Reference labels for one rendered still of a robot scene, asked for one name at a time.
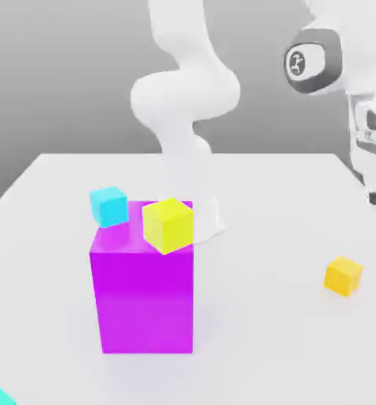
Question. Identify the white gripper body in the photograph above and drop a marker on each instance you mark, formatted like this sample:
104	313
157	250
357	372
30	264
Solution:
372	166

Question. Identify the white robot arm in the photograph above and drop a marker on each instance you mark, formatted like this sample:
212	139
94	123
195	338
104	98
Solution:
187	95

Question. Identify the small orange cube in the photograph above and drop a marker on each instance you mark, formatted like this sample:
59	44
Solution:
343	277

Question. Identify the small yellow cube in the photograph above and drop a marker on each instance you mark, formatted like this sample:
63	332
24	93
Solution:
168	226

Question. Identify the small cyan cube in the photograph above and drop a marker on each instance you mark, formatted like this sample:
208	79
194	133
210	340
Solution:
109	207

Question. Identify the large magenta box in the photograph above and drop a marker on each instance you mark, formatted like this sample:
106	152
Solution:
143	300

